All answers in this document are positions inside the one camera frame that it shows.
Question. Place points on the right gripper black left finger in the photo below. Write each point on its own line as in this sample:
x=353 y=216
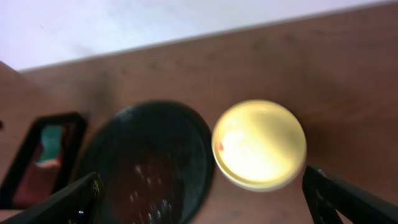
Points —
x=77 y=203

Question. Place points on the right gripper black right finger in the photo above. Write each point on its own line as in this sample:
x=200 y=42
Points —
x=328 y=196

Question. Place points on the green scrubbing sponge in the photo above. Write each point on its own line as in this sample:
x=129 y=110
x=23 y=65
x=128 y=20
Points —
x=51 y=142

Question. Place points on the yellow plate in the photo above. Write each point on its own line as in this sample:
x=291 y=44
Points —
x=259 y=145

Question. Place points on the black rectangular water tray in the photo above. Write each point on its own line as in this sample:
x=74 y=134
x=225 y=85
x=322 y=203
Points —
x=27 y=184

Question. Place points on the round black serving tray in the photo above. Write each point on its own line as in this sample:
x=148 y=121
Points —
x=155 y=161

